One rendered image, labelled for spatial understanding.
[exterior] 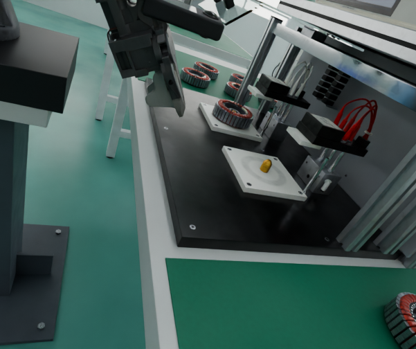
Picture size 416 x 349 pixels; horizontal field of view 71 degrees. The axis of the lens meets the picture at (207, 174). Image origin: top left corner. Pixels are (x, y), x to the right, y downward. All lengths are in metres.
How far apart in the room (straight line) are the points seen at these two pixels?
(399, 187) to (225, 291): 0.31
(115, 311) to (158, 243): 0.82
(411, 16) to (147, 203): 0.56
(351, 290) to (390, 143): 0.35
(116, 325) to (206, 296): 0.83
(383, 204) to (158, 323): 0.38
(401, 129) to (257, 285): 0.48
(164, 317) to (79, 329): 0.84
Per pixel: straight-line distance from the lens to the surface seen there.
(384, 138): 0.78
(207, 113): 0.81
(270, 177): 0.63
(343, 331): 0.48
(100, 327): 1.19
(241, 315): 0.40
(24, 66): 0.65
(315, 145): 0.63
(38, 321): 1.18
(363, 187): 0.78
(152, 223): 0.44
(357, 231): 0.57
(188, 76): 1.10
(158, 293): 0.37
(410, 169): 0.53
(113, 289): 1.27
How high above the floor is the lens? 1.05
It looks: 30 degrees down
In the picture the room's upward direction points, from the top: 24 degrees clockwise
